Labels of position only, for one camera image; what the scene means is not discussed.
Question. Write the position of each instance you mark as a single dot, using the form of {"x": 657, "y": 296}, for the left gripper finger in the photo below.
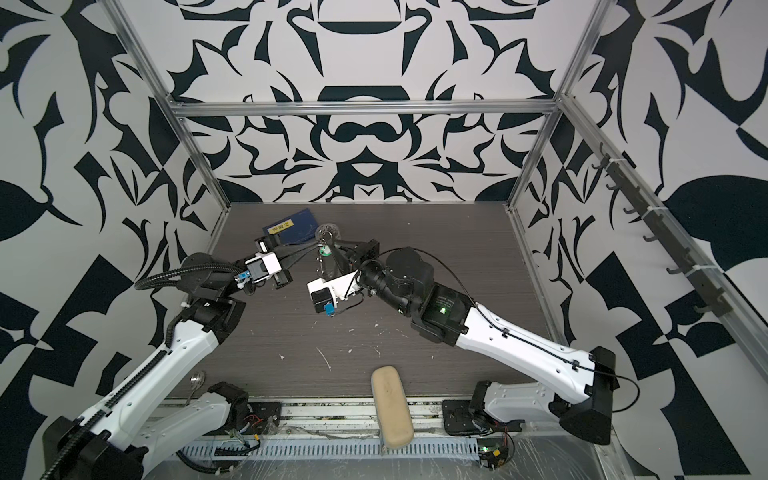
{"x": 289, "y": 261}
{"x": 287, "y": 249}

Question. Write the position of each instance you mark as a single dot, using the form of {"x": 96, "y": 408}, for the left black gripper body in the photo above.
{"x": 279, "y": 260}

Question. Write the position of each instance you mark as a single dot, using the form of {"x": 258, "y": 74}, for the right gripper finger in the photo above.
{"x": 343, "y": 247}
{"x": 340, "y": 264}

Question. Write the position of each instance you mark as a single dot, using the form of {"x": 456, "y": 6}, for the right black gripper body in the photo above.
{"x": 372, "y": 253}

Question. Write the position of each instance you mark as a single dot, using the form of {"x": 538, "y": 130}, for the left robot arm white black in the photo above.
{"x": 110, "y": 439}

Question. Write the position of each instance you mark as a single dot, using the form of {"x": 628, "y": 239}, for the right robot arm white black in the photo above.
{"x": 580, "y": 384}

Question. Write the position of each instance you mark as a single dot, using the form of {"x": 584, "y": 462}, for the blue booklet yellow label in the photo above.
{"x": 297, "y": 228}

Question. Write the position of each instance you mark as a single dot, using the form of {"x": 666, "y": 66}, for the small round metal disc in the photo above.
{"x": 197, "y": 380}

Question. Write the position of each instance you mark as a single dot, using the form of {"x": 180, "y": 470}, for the beige glasses case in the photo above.
{"x": 392, "y": 410}

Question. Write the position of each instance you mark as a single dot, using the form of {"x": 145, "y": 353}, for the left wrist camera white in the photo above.
{"x": 261, "y": 267}

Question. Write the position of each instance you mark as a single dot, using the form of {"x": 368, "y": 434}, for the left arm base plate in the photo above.
{"x": 263, "y": 418}

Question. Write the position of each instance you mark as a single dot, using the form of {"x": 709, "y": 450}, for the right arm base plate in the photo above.
{"x": 464, "y": 418}

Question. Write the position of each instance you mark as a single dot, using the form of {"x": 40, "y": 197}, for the white slotted cable duct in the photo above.
{"x": 336, "y": 449}

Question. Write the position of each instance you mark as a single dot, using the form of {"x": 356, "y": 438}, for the small circuit board with wires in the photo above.
{"x": 496, "y": 456}

